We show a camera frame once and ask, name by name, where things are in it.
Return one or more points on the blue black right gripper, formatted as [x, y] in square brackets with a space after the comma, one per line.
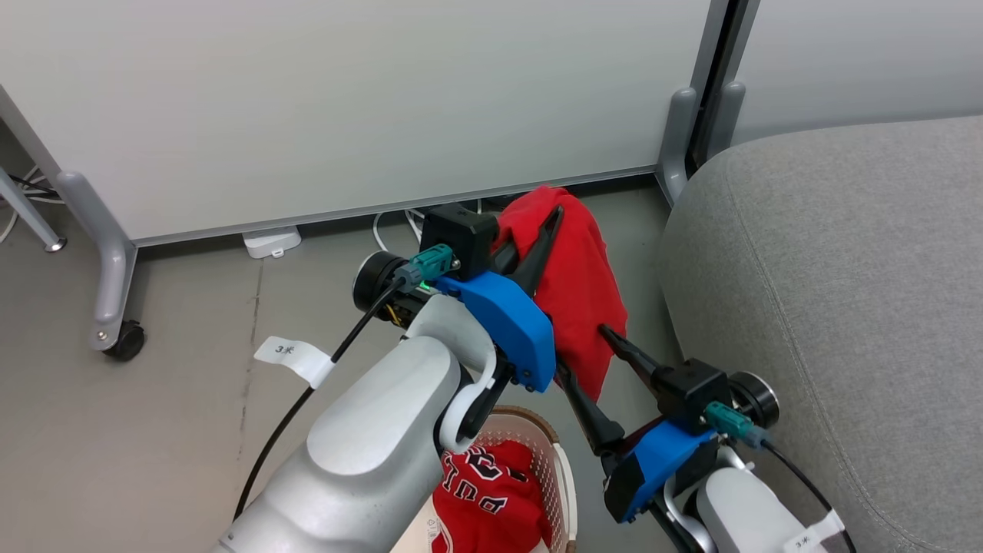
[656, 461]

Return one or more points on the large white partition panel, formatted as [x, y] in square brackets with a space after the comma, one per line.
[345, 100]

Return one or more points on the grey fabric sofa seat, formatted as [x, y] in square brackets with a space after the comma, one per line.
[845, 307]

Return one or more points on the plain red garment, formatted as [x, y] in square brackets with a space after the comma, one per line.
[584, 292]

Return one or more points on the narrow white partition panel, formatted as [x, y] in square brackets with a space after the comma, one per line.
[860, 61]

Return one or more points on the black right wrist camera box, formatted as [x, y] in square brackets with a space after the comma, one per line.
[691, 392]

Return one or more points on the white power adapter box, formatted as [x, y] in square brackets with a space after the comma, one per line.
[270, 242]

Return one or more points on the black caster wheel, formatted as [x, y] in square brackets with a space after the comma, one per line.
[127, 342]

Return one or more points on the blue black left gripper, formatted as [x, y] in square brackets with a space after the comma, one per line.
[507, 322]

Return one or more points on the white plastic laundry basket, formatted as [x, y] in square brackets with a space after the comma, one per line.
[557, 468]

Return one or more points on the grey metal table leg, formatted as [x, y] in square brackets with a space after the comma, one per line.
[27, 207]

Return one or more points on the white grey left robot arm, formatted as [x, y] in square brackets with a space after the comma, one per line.
[369, 445]

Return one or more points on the grey partition foot with caster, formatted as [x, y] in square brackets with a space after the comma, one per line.
[107, 246]

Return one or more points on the red white basketball jersey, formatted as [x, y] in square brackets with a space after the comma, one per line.
[491, 491]

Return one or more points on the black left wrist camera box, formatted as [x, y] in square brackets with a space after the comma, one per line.
[461, 234]

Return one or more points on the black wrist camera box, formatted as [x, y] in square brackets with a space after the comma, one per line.
[691, 392]
[461, 234]

